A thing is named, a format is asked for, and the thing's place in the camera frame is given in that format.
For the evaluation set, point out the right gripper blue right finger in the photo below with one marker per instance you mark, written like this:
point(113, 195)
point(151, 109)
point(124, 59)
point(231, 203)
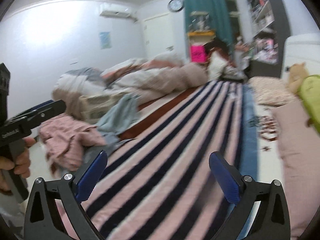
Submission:
point(227, 176)

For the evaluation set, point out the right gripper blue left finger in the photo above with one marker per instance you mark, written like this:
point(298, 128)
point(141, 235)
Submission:
point(87, 176)

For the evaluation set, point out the pink checked pants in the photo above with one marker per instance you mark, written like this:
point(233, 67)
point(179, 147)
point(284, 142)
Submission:
point(65, 140)

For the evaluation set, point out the person left hand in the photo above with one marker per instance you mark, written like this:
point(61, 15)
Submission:
point(21, 165)

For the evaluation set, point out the striped plush bed blanket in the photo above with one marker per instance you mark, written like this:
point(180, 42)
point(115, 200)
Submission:
point(159, 184)

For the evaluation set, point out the light blue garment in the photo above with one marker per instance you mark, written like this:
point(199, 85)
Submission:
point(118, 119)

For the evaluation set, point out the leaf pattern quilt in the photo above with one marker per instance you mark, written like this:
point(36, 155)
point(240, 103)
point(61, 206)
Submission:
point(93, 107)

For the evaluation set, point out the floral pillow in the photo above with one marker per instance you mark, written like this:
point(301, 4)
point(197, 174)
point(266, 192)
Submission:
point(271, 91)

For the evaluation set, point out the clothes pile on chair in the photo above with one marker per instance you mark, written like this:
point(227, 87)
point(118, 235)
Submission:
point(220, 65)

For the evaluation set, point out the green avocado plush toy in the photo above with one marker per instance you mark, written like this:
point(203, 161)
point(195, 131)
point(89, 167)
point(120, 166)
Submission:
point(309, 95)

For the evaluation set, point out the beige pink rolled duvet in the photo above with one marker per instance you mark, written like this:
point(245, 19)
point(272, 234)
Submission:
point(148, 79)

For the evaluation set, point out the cluttered dark desk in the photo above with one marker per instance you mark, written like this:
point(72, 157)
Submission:
point(245, 52)

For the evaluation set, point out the brown plush toy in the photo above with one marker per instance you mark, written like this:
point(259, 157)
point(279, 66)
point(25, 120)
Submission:
point(297, 73)

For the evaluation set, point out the bright pink bag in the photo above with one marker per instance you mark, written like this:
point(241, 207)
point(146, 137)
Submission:
point(198, 53)

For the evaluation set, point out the white air conditioner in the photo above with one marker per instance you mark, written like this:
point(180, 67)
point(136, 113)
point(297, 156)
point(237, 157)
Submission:
point(118, 14)

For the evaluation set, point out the yellow white shelf cabinet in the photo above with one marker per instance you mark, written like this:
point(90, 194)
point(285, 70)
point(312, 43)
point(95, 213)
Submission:
point(207, 33)

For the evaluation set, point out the white bed headboard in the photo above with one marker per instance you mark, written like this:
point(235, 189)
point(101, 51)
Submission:
point(301, 48)

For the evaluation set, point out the white door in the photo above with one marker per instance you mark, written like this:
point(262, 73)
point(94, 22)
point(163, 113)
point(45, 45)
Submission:
point(160, 35)

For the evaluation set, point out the clear display case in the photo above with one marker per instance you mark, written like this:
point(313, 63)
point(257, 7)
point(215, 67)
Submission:
point(200, 20)

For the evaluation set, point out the dark grey bookshelf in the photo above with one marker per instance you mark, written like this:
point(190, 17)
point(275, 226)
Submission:
point(270, 31)

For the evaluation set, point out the teal curtain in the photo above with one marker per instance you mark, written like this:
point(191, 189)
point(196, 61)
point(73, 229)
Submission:
point(219, 18)

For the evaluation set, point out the blue wall poster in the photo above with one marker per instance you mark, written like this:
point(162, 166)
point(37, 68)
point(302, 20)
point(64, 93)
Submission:
point(105, 40)

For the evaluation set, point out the round wall clock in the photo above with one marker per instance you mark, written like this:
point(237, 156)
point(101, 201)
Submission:
point(175, 5)

